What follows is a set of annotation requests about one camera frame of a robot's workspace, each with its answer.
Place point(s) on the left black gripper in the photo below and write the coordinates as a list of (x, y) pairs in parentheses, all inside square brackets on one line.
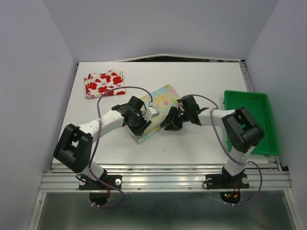
[(140, 131)]

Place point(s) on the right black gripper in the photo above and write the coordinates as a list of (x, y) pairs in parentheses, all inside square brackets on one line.
[(172, 124)]

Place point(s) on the pastel floral skirt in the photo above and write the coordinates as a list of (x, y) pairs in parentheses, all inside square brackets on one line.
[(163, 99)]

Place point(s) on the red poppy print skirt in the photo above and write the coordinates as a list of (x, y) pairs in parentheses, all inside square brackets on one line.
[(97, 84)]

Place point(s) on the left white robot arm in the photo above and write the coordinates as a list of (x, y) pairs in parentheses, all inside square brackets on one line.
[(74, 148)]

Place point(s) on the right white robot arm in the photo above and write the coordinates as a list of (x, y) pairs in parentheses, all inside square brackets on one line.
[(242, 129)]

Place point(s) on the green plastic tray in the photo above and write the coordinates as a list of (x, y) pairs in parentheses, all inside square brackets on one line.
[(258, 104)]

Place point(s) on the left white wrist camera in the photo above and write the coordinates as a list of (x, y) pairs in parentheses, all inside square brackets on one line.
[(151, 112)]

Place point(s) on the aluminium rail frame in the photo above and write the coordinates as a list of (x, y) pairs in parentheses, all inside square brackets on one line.
[(166, 177)]

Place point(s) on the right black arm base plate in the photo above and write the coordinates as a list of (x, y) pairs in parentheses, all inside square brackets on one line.
[(223, 181)]

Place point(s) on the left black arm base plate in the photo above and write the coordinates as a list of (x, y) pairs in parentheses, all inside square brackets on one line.
[(112, 181)]

